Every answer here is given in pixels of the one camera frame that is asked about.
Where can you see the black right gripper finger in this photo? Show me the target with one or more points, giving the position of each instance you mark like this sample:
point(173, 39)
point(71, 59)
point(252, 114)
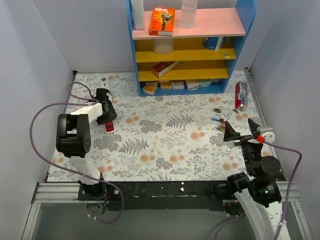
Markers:
point(253, 127)
point(230, 134)

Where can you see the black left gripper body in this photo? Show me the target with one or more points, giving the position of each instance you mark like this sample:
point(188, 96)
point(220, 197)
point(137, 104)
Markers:
point(108, 115)

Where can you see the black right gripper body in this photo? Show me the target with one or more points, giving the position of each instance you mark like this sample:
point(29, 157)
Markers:
point(244, 139)

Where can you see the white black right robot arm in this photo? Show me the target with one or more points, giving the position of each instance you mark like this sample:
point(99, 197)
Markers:
point(256, 189)

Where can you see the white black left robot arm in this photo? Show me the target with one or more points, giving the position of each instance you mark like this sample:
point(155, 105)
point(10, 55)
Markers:
point(73, 140)

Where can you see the white air conditioner remote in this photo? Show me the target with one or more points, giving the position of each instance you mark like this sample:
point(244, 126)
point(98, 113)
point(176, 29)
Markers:
point(104, 83)

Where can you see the red toothpaste box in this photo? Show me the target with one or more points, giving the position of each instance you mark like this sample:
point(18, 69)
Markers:
point(241, 96)

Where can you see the yellow red small box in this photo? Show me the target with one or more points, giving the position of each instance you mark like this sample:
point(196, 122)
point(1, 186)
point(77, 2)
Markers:
point(150, 88)

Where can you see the tissue pack green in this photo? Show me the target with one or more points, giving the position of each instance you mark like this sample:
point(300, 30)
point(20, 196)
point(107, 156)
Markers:
point(203, 83)

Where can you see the white translucent cup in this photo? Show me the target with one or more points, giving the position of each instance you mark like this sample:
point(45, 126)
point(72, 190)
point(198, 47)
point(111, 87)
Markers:
point(163, 46)

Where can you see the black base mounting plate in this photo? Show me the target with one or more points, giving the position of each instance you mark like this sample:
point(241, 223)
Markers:
point(212, 195)

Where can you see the blue shelf unit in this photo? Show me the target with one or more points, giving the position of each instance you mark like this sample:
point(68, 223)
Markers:
point(198, 62)

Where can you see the orange razor box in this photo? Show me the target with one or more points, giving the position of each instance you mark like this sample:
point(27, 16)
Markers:
point(162, 21)

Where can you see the white bottle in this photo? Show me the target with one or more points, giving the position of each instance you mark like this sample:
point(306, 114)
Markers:
point(138, 14)

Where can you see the clear plastic bottle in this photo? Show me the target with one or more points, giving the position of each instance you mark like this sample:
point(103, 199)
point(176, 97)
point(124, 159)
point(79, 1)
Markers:
point(188, 13)

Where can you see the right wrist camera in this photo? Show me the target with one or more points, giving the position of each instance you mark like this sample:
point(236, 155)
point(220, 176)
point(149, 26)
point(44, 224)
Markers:
point(265, 133)

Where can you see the aluminium frame rail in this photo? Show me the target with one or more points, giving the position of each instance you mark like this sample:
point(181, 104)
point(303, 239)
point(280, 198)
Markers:
point(56, 193)

